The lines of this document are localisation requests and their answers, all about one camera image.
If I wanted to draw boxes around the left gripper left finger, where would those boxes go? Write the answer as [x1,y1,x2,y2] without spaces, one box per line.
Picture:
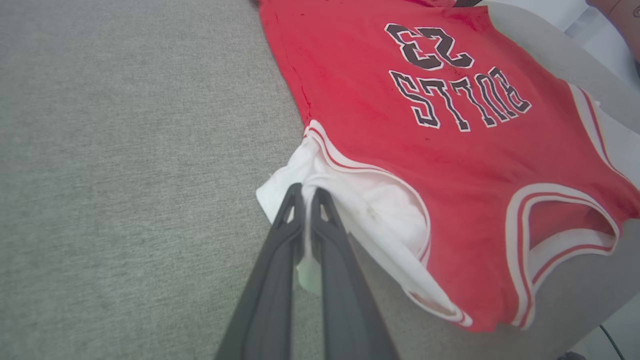
[215,182,306,360]

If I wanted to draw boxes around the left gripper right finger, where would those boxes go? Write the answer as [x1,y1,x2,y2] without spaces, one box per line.
[310,188,401,360]

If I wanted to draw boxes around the red and white basketball jersey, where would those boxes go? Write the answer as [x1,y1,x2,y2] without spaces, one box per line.
[256,0,640,334]

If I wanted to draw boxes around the grey fabric sofa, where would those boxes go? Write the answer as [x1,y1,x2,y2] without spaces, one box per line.
[0,0,640,360]

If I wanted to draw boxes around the thin black floor cable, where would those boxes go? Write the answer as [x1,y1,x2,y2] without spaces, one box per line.
[599,324,627,360]

